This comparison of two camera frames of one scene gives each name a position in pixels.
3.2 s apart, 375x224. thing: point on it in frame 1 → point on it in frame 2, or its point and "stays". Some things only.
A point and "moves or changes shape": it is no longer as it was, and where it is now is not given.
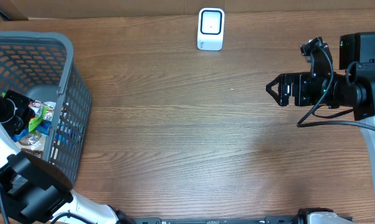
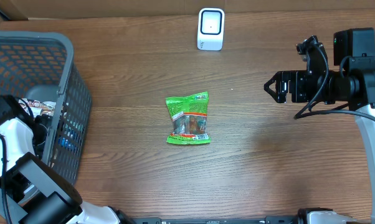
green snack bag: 33,122 moves or changes shape
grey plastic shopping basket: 42,65 stays
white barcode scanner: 210,28 stays
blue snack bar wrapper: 43,127 moves or changes shape
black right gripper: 300,79 stays
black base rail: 251,219 stays
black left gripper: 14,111 → 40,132
